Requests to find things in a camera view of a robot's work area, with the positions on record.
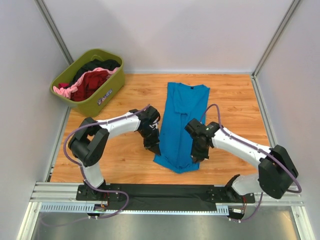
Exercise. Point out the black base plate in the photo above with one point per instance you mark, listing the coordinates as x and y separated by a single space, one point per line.
225 194
86 193

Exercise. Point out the dark red garment in bin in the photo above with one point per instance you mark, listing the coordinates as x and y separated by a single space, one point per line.
88 85

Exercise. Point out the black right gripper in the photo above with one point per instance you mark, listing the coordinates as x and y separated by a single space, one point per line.
198 152

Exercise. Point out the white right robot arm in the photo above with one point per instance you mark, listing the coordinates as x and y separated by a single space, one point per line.
275 169

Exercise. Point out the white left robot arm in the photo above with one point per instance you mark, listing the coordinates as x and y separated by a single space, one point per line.
87 144

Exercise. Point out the aluminium front frame beam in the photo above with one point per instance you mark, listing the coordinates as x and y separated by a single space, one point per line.
53 191

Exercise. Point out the aluminium frame post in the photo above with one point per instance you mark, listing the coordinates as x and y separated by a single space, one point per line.
44 10
276 36

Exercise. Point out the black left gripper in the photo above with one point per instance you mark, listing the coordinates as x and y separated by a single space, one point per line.
151 143

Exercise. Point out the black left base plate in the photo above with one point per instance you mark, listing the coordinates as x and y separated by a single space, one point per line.
86 193

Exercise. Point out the pink garment in bin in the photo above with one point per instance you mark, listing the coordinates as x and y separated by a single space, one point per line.
75 86

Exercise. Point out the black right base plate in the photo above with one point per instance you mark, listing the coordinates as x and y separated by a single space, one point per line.
225 194

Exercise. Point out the green plastic laundry bin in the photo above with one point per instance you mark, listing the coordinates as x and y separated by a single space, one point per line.
95 88

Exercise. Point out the right aluminium frame post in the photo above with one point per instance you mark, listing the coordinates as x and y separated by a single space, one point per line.
276 36

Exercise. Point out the left aluminium frame post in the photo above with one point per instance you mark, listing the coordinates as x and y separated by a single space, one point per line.
44 10

